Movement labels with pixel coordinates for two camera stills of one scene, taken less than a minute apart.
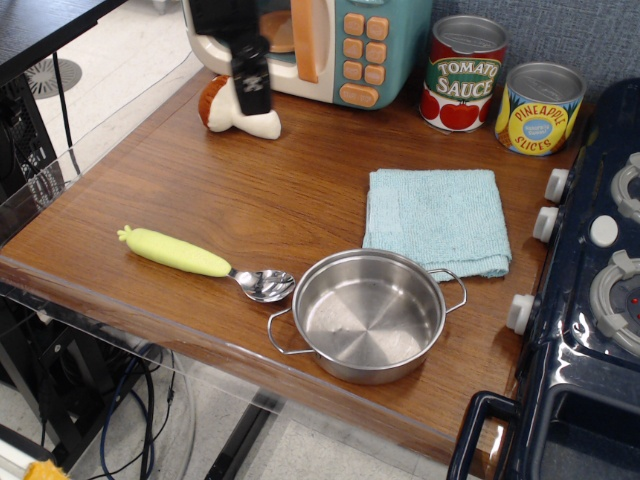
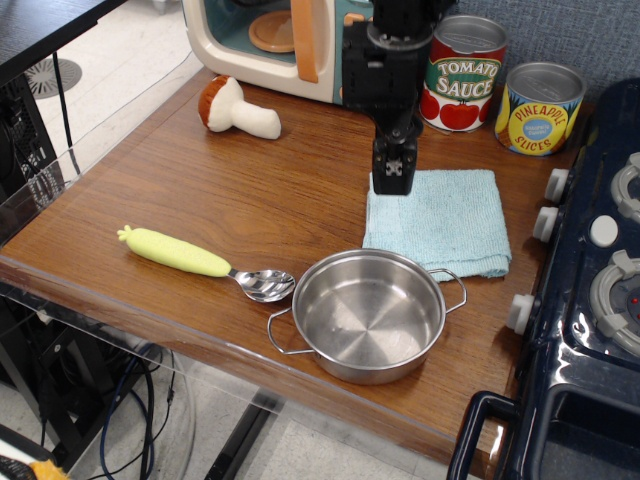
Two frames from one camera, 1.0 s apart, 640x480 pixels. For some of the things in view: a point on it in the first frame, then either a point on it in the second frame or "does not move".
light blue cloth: [451, 221] does not move
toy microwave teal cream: [369, 54] does not move
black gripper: [236, 22] → [383, 67]
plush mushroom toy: [220, 112] does not move
